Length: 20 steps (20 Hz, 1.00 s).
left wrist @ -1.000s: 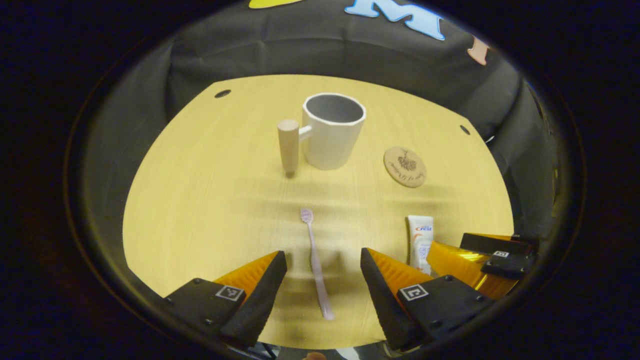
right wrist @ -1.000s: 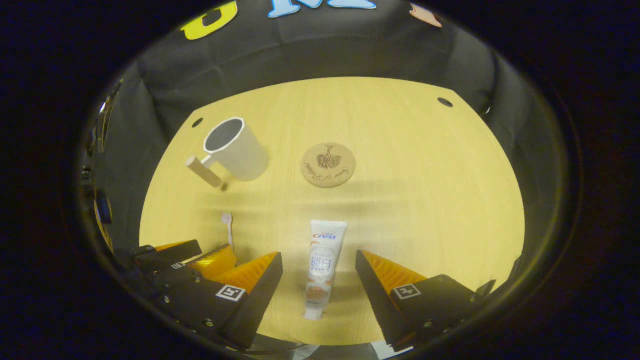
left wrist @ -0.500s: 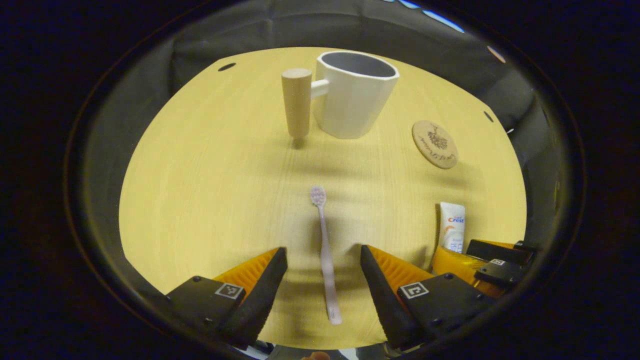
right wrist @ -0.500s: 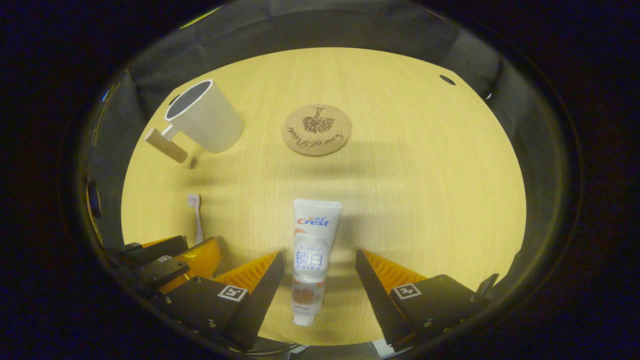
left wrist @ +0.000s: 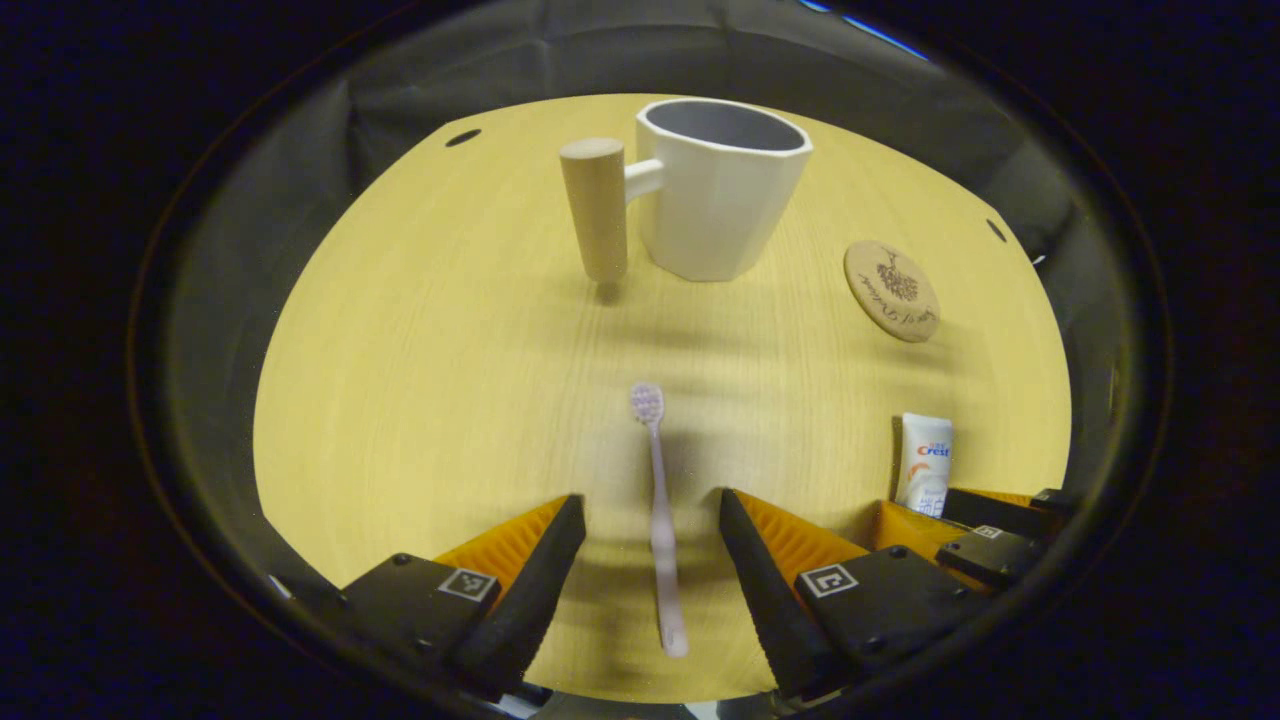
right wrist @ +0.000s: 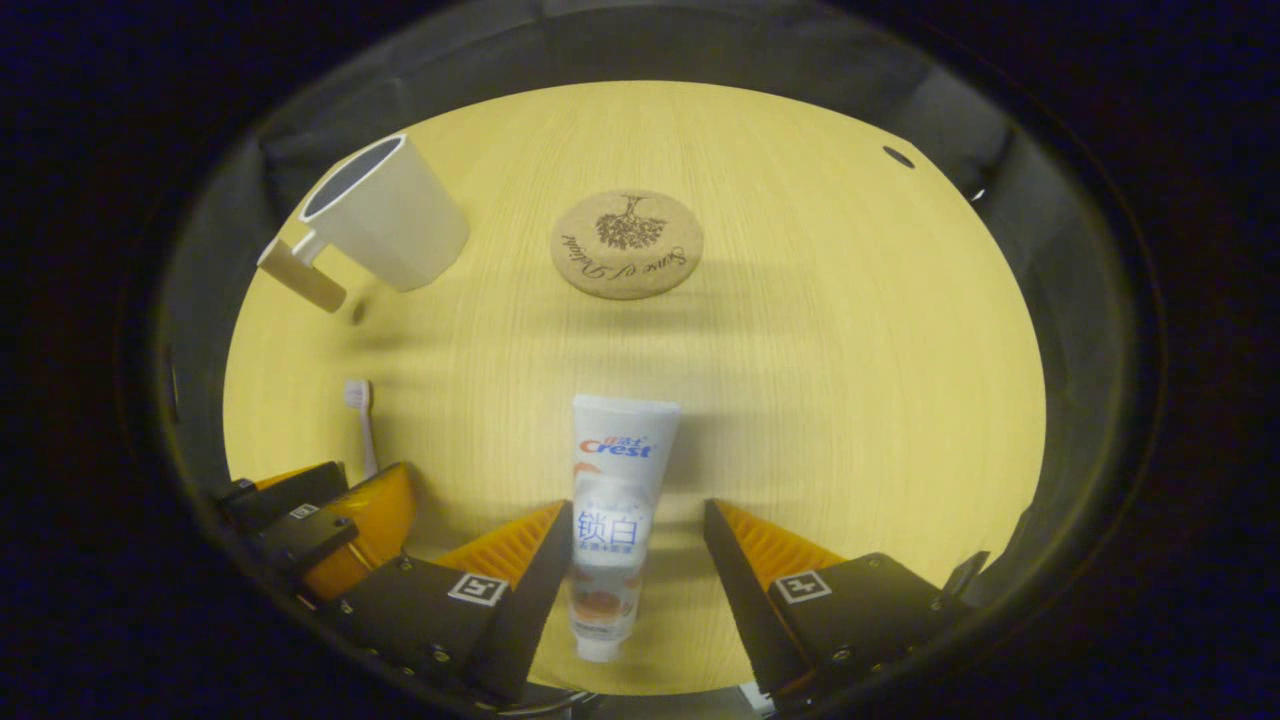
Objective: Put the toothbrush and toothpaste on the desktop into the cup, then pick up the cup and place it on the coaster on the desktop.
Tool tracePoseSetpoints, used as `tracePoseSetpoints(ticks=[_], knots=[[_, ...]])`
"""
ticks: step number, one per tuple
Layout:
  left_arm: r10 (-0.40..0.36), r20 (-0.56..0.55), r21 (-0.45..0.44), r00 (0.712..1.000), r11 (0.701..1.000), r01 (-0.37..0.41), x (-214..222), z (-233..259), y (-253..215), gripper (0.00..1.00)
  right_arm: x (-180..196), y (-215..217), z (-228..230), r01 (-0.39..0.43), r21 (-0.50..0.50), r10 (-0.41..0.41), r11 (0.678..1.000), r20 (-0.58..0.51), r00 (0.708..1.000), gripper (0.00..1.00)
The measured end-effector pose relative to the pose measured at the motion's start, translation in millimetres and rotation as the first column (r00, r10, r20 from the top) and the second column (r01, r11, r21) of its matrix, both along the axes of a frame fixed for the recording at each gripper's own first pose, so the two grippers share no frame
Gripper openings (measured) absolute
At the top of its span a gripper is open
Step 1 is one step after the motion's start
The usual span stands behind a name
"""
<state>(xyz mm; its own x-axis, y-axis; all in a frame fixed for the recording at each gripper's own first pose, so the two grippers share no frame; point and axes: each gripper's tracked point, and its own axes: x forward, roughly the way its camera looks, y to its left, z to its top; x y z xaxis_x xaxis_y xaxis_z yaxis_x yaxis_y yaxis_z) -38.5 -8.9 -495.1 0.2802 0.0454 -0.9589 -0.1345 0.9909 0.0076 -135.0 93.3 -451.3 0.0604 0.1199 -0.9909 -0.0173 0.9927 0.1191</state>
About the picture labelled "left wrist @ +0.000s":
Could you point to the black backdrop cloth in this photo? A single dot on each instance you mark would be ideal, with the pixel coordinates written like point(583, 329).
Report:
point(560, 50)

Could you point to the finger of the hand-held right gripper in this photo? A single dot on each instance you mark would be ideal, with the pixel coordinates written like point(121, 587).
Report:
point(990, 558)
point(1010, 510)

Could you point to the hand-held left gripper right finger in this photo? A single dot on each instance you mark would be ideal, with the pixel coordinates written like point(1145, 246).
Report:
point(760, 580)

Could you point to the round wooden coaster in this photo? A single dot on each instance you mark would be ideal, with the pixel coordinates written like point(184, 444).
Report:
point(892, 292)

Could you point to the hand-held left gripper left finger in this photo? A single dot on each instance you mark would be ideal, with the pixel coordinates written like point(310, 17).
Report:
point(545, 580)

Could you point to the white toothpaste tube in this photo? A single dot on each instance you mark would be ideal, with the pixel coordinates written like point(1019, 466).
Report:
point(925, 470)

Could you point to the wooden desktop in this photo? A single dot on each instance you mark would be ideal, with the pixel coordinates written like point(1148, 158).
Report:
point(450, 400)

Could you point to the pale pink toothbrush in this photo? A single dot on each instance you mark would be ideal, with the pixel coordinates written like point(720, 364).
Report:
point(662, 540)

